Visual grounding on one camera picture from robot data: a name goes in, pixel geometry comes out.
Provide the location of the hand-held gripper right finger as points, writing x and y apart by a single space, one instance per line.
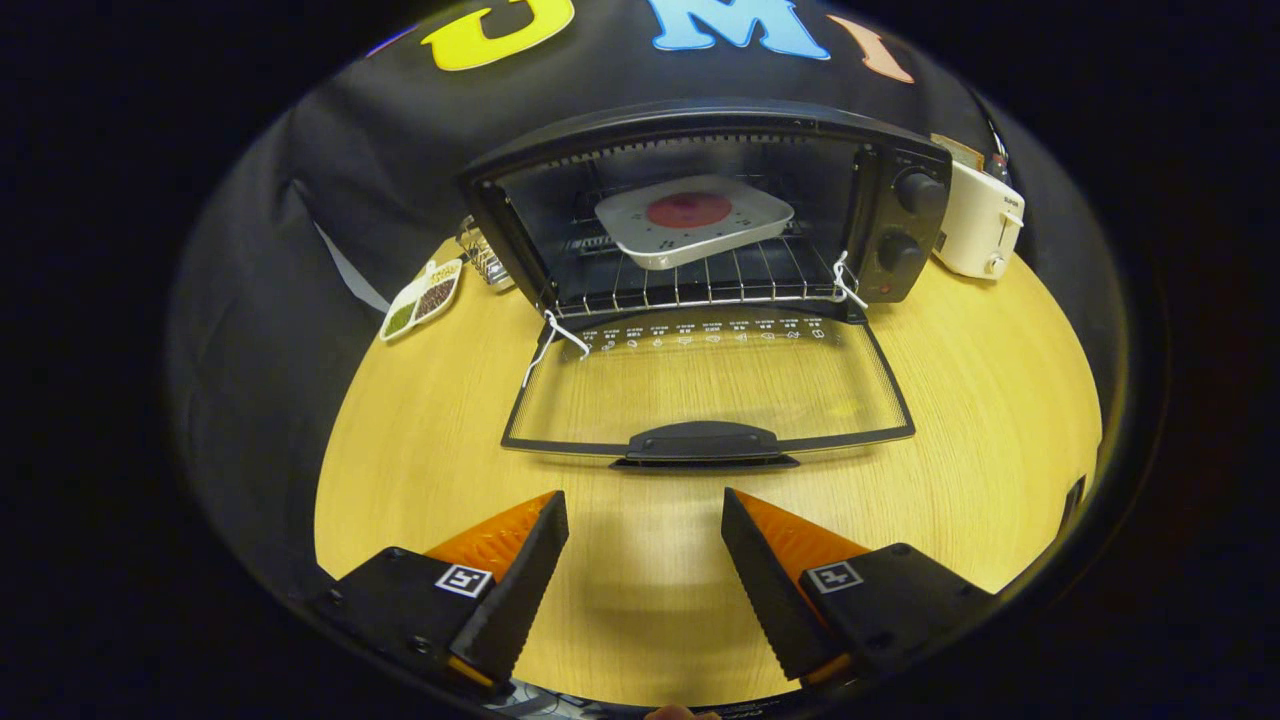
770 595

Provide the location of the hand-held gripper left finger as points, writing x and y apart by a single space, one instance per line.
510 600

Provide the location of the pink round ham slice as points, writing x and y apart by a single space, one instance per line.
690 210

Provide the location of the white square plate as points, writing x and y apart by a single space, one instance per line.
625 215

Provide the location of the black toaster oven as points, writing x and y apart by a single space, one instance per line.
700 115

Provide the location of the white pop-up toaster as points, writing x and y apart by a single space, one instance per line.
975 225

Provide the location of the white divided dish with beans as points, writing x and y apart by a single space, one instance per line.
420 305

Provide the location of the brown bread slice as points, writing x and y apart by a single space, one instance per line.
960 152

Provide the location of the clear water bottle red label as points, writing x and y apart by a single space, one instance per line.
997 166

